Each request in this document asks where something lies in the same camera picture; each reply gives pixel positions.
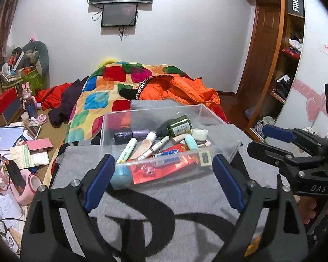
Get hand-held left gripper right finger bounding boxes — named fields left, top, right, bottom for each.
left=212, top=153, right=309, bottom=262

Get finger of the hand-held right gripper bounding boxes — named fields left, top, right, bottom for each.
left=247, top=140, right=328, bottom=197
left=262, top=124, right=328, bottom=156

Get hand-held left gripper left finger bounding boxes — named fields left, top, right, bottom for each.
left=20, top=153, right=117, bottom=262

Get teal tube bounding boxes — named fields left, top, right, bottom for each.
left=110, top=166, right=132, bottom=189

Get red packet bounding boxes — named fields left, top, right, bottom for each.
left=128, top=145, right=205, bottom=184

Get white green-label tube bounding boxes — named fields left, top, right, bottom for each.
left=116, top=138, right=138, bottom=164

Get floral hair scrunchie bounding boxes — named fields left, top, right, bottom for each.
left=180, top=139, right=211, bottom=150

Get clear plastic storage box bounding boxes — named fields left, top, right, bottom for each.
left=100, top=104, right=241, bottom=190

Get person's right hand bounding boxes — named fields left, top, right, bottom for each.
left=298, top=195, right=321, bottom=226

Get white grey bag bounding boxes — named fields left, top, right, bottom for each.
left=255, top=115, right=275, bottom=131

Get grey blanket with black print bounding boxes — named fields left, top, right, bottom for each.
left=51, top=98, right=298, bottom=262

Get black yellow card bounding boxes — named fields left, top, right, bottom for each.
left=199, top=150, right=211, bottom=167

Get black folded clothes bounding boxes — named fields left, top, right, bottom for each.
left=275, top=74, right=293, bottom=100

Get mint green tube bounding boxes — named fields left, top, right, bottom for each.
left=184, top=134, right=199, bottom=151

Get dark purple spray bottle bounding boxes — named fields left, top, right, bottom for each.
left=114, top=129, right=150, bottom=144

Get white jar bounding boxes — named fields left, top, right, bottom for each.
left=191, top=128, right=208, bottom=142

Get beige foundation tube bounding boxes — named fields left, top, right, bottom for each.
left=137, top=132, right=157, bottom=160

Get peach lipstick tube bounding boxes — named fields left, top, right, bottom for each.
left=172, top=134, right=193, bottom=144

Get red folded clothes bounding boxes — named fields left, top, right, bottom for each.
left=282, top=48, right=301, bottom=59

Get pink flat box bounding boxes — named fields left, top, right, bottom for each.
left=26, top=139, right=54, bottom=152

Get white mascara tube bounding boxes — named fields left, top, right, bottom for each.
left=138, top=136, right=170, bottom=160

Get green glass bottle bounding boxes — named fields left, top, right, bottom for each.
left=156, top=115, right=192, bottom=138

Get white folded clothes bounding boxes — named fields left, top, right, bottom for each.
left=288, top=37, right=302, bottom=51

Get colourful checked quilt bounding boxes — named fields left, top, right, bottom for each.
left=42, top=61, right=229, bottom=187

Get black orange-tipped sole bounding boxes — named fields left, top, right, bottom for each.
left=5, top=160, right=29, bottom=194

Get wooden door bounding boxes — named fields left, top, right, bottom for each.
left=235, top=0, right=283, bottom=96

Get pink white slipper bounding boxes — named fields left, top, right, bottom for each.
left=30, top=115, right=48, bottom=126

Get wooden wardrobe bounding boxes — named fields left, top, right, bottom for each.
left=226, top=0, right=307, bottom=137

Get dark purple garment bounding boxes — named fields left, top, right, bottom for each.
left=49, top=77, right=89, bottom=126

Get white sliding door pink hearts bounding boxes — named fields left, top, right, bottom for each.
left=273, top=0, right=328, bottom=137

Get black garment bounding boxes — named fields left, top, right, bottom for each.
left=118, top=87, right=138, bottom=100

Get loose white papers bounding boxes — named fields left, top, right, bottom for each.
left=0, top=194, right=22, bottom=224

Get orange down jacket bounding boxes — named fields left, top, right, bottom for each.
left=138, top=73, right=222, bottom=108

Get blue bottle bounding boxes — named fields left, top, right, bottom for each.
left=26, top=102, right=39, bottom=118

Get red garment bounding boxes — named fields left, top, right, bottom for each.
left=37, top=83, right=74, bottom=111

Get light blue book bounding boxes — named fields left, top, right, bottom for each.
left=0, top=127, right=25, bottom=150

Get black box white print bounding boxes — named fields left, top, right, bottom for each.
left=287, top=0, right=305, bottom=19

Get pink rabbit toy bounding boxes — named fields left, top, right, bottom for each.
left=21, top=83, right=36, bottom=107

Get green bag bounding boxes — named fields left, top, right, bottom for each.
left=23, top=69, right=45, bottom=92

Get yellow fluffy pillow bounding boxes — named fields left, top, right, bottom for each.
left=97, top=57, right=121, bottom=69

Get red box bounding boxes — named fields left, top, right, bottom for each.
left=0, top=87, right=19, bottom=116

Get grey plush cushion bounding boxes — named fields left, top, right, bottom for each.
left=22, top=41, right=50, bottom=78

